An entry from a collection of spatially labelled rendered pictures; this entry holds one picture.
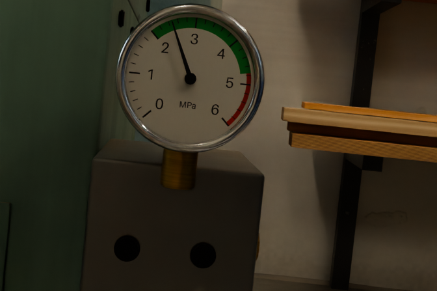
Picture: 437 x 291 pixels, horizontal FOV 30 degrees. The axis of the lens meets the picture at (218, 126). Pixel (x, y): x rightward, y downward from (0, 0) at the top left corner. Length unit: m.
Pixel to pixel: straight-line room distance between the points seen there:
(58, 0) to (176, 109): 0.10
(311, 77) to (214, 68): 2.51
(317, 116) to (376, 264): 0.77
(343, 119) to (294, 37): 0.56
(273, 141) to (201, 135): 2.51
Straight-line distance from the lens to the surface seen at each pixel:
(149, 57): 0.35
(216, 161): 0.41
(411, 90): 2.91
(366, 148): 2.38
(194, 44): 0.35
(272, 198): 2.87
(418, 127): 2.41
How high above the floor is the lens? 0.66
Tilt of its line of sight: 3 degrees down
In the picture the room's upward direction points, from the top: 6 degrees clockwise
